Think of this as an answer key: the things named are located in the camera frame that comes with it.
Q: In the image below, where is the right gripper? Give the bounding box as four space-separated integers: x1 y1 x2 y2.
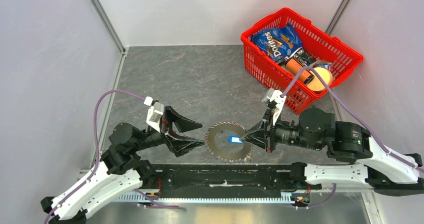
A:
240 108 323 152

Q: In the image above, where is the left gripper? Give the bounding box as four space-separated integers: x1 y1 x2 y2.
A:
132 105 206 156

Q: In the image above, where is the blue key tag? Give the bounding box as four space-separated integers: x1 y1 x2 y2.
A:
228 136 243 144

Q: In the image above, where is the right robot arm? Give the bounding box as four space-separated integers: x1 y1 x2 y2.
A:
241 107 424 197

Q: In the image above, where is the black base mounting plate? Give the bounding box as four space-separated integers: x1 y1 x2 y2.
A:
141 162 322 199

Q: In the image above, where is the round yellow sponge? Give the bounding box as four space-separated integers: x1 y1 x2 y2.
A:
307 67 334 94

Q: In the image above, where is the orange cylindrical can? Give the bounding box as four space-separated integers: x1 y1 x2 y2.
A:
285 58 314 84

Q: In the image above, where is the black snack packet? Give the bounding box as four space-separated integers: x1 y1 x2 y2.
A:
290 47 316 66

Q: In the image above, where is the blue Doritos chip bag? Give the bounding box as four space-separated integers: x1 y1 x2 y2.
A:
251 23 303 63

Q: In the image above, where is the red plastic basket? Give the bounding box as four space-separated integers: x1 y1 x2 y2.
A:
240 7 364 115

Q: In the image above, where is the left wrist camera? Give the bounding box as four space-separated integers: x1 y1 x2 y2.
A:
144 96 165 133

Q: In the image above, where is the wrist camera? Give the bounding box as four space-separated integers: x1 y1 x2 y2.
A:
261 88 287 126
144 96 165 133

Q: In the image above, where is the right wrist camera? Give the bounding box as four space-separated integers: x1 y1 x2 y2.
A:
261 88 287 126

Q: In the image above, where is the slotted cable duct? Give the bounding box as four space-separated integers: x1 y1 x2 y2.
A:
113 192 295 205

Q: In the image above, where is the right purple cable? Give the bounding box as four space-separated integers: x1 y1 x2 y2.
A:
281 65 424 175

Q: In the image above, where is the purple cable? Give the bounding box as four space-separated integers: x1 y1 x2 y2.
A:
281 65 424 175
42 89 148 224

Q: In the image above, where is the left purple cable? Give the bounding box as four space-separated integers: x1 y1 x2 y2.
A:
42 89 148 224

